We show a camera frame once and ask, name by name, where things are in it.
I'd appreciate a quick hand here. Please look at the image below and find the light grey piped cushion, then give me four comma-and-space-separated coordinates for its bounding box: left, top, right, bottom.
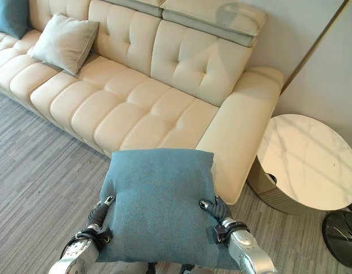
27, 13, 100, 76

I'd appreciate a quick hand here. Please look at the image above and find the blue fabric cushion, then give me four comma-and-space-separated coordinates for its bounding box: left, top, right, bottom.
96, 148, 241, 271

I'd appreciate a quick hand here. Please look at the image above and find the round white marble side table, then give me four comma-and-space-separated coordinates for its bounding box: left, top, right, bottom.
248, 114, 352, 216

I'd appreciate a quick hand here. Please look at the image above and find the dark teal cushion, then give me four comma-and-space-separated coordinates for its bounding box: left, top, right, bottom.
0, 0, 29, 40

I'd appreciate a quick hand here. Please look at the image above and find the gold wall trim strip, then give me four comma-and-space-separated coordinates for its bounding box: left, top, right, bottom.
286, 0, 350, 83

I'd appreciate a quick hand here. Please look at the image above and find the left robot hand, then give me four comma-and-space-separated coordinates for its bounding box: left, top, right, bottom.
87, 194, 115, 229

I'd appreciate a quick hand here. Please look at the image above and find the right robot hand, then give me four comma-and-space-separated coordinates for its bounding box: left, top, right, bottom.
199, 195, 233, 222

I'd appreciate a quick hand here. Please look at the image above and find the cream tufted leather sofa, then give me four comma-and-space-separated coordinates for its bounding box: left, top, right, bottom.
0, 0, 285, 205

